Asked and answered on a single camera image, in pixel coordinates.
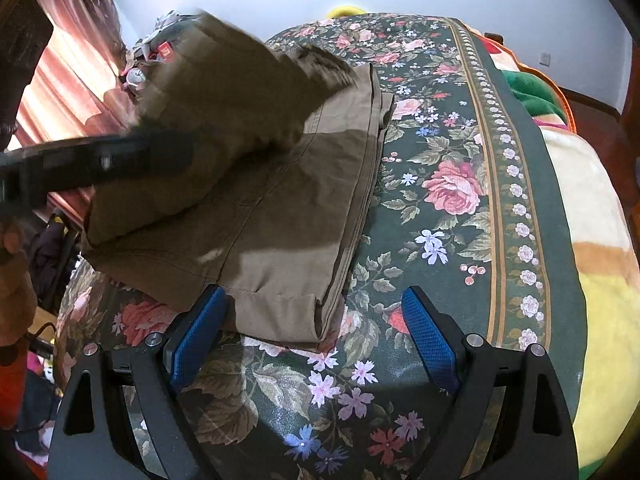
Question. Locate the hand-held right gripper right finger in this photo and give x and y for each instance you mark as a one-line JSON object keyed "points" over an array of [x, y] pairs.
{"points": [[430, 340]]}

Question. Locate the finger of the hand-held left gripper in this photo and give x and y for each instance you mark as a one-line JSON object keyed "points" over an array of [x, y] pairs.
{"points": [[150, 157]]}

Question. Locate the dark cloth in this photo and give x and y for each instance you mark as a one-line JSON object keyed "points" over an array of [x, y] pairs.
{"points": [[50, 260]]}

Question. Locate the orange box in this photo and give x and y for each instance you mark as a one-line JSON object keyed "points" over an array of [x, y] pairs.
{"points": [[165, 50]]}

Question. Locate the colourful plush blanket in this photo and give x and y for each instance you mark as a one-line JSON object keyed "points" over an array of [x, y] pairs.
{"points": [[600, 210]]}

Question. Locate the pile of clothes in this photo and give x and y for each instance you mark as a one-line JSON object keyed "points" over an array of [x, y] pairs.
{"points": [[145, 55]]}

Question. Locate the pink curtain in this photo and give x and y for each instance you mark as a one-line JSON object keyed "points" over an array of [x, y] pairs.
{"points": [[65, 60]]}

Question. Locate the white wall socket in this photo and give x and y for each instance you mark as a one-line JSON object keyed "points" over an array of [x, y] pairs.
{"points": [[545, 59]]}

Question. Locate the yellow curved foam tube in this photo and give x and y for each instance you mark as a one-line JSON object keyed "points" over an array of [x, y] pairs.
{"points": [[345, 11]]}

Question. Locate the dark floral bedspread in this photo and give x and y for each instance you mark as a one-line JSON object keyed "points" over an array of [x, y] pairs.
{"points": [[450, 185]]}

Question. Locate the person's left forearm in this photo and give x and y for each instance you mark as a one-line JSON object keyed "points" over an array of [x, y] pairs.
{"points": [[17, 285]]}

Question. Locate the olive green pants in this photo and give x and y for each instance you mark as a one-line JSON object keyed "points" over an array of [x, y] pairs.
{"points": [[280, 200]]}

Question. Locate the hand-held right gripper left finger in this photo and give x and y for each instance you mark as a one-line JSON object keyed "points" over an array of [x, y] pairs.
{"points": [[197, 340]]}

